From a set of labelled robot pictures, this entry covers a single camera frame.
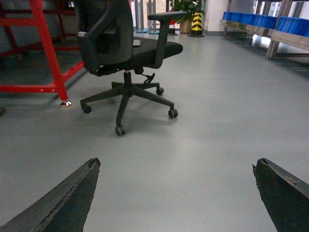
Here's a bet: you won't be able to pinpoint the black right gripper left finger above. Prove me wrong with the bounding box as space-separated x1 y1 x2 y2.
0 158 101 232

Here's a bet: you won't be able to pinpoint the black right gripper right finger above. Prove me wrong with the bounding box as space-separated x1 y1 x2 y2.
253 158 309 232

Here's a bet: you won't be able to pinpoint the small blue bins on shelf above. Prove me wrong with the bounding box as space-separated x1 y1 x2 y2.
223 12 309 37

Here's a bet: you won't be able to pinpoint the metal shelf rack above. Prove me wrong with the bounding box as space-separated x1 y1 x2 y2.
220 0 309 59

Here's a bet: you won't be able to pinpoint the black office chair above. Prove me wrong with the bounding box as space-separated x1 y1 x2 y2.
74 0 187 136

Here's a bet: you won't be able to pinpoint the yellow black striped bollard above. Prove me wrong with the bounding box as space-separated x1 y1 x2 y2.
188 9 205 38

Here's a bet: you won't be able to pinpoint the red white traffic cone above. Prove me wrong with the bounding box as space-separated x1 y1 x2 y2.
168 19 177 36

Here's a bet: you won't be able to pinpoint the potted green plant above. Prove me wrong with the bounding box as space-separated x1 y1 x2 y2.
169 0 205 34

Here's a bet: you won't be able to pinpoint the red metal frame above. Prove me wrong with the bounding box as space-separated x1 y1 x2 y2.
0 0 84 108

